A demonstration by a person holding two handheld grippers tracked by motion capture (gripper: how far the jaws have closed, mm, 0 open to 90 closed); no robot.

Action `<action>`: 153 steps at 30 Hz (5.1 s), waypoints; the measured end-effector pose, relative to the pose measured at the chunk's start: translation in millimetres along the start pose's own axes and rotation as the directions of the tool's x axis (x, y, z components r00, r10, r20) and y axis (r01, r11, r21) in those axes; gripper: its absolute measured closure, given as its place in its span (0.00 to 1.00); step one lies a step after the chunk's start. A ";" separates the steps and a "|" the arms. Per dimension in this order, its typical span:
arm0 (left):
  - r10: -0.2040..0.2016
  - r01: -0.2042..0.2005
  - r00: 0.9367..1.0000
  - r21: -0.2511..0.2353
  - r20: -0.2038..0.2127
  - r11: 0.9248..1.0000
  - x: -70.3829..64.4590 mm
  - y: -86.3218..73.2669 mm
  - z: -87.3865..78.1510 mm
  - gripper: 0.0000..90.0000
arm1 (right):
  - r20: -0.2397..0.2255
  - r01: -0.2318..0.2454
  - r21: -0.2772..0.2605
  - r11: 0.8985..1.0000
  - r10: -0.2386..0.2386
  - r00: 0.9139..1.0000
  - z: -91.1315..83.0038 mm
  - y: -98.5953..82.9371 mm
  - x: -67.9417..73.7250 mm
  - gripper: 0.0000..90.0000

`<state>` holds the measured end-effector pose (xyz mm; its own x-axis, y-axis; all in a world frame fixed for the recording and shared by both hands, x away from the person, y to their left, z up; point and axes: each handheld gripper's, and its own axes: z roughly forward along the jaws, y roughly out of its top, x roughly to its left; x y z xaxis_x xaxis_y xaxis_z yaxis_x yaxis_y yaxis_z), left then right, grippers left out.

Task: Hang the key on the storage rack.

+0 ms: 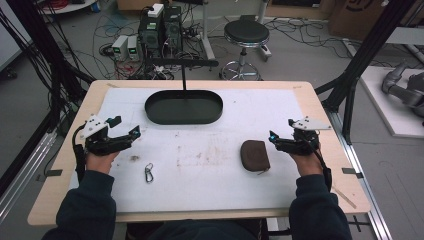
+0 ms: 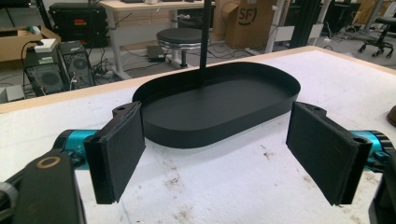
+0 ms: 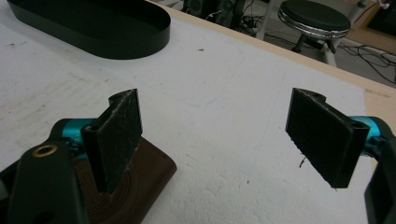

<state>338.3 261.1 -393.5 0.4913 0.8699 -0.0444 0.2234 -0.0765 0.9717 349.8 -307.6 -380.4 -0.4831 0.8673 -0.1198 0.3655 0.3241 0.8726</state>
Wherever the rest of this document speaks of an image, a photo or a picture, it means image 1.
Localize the person's right hand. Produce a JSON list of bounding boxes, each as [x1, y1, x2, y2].
[[288, 146, 324, 178]]

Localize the aluminium rail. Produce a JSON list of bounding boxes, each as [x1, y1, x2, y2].
[[325, 109, 395, 240], [0, 130, 58, 222]]

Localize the white desk leg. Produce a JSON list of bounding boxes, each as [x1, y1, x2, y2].
[[199, 0, 218, 62]]

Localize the silver carabiner clip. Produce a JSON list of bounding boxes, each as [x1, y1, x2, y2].
[[144, 162, 155, 184]]

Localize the white box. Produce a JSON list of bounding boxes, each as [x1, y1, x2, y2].
[[147, 3, 165, 19]]

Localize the large cardboard box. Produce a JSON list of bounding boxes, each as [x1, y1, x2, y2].
[[327, 0, 389, 42]]

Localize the brown zip pouch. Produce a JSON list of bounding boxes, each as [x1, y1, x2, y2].
[[239, 139, 272, 174]]

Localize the person's torso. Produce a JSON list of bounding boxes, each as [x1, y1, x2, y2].
[[125, 218, 269, 240]]

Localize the black metal frame post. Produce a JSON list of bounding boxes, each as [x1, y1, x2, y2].
[[314, 0, 418, 146]]

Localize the black computer tower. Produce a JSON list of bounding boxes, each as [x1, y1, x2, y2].
[[137, 5, 165, 60], [162, 5, 184, 55]]

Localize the black tape strip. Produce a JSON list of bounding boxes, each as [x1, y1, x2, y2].
[[341, 167, 365, 180], [35, 168, 64, 183]]

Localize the black oval tray stand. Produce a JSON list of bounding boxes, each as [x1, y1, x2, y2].
[[144, 58, 224, 126]]

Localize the white table mat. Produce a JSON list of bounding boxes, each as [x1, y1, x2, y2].
[[68, 87, 313, 214]]

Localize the black floor cables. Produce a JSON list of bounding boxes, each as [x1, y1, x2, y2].
[[268, 17, 354, 60]]

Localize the grey power supply unit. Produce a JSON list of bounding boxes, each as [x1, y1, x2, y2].
[[111, 34, 130, 62], [126, 35, 141, 62]]

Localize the white power strip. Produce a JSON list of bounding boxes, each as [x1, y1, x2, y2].
[[259, 44, 273, 63]]

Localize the white round table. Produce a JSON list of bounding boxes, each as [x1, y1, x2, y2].
[[39, 0, 98, 16]]

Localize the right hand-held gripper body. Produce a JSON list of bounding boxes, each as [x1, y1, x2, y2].
[[276, 116, 333, 157]]

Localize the wooden table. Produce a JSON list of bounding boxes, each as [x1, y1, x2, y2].
[[27, 79, 372, 228]]

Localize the person's left hand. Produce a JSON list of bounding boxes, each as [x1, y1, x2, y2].
[[85, 150, 120, 175]]

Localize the black frame with cables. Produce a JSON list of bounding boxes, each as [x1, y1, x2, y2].
[[0, 0, 97, 134]]

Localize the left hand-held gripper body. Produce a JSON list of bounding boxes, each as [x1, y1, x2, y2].
[[79, 114, 135, 157]]

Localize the right hand-held gripper cable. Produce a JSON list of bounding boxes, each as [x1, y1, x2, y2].
[[312, 139, 334, 193]]

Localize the left hand-held gripper cable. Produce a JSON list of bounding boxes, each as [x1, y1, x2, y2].
[[71, 123, 88, 184]]

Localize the white floor platform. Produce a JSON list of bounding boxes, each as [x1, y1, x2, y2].
[[359, 65, 424, 140]]

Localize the hand-held gripper cable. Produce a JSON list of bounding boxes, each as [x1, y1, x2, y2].
[[71, 123, 88, 184], [312, 139, 334, 193]]

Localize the black round stool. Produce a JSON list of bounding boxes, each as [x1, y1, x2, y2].
[[219, 18, 272, 82]]

